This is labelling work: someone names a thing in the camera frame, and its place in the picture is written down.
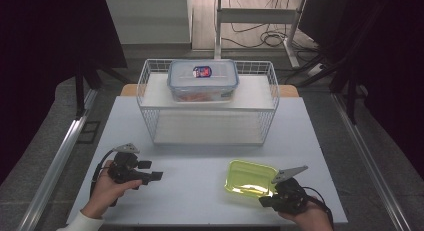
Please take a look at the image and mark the left hand-held gripper cable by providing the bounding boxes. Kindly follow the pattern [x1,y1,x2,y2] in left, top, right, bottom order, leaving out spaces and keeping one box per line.
[89,149,118,208]

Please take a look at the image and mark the white cabinet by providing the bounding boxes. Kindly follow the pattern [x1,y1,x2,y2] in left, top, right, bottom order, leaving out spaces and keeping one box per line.
[104,0,194,46]

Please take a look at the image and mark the black stand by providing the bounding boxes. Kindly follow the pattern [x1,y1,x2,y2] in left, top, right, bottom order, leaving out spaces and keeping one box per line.
[73,55,132,121]
[293,0,391,126]

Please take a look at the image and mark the hand-held gripper cable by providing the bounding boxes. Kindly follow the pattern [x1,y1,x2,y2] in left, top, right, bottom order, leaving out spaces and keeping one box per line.
[89,149,118,208]
[301,186,336,231]

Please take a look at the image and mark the white wire shelf rack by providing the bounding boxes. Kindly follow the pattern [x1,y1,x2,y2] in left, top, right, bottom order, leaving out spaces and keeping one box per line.
[135,58,280,146]

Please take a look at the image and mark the wooden table board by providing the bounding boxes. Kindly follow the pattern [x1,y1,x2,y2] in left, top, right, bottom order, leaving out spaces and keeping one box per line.
[119,83,300,98]

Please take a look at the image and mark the right hand-held gripper cable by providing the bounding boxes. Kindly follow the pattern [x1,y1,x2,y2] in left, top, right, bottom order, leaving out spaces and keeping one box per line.
[301,186,336,231]

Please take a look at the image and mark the yellow-green plastic container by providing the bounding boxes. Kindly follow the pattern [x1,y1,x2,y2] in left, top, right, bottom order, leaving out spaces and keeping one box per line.
[224,159,280,200]

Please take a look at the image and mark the white power strip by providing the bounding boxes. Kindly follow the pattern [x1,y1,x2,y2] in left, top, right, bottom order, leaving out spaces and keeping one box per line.
[306,62,326,79]

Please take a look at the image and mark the black floor cables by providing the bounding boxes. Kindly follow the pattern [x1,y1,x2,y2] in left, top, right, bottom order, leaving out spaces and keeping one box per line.
[221,0,323,60]

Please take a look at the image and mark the aluminium rail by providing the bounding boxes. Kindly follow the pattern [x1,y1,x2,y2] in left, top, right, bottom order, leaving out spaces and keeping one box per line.
[330,92,414,231]
[15,88,100,231]

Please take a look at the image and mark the black square floor frame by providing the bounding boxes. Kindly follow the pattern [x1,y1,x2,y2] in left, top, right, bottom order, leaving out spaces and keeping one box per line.
[76,120,102,145]

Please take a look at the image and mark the clear plastic food container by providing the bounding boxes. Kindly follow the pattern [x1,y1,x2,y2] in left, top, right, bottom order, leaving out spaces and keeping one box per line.
[166,58,240,104]

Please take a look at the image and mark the white metal desk frame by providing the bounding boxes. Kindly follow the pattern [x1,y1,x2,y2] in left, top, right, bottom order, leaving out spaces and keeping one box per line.
[213,0,308,71]

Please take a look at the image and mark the person's right hand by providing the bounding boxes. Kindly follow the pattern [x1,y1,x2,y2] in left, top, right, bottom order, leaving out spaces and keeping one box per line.
[277,198,334,231]

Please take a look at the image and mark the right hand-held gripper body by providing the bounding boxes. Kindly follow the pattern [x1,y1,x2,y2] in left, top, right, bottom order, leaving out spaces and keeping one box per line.
[270,165,309,215]

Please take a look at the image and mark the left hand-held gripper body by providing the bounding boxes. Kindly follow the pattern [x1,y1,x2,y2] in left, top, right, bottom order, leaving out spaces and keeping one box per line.
[107,143,153,186]

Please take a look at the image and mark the person's left hand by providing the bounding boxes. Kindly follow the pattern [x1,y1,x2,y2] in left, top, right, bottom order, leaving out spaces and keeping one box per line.
[80,160,143,220]

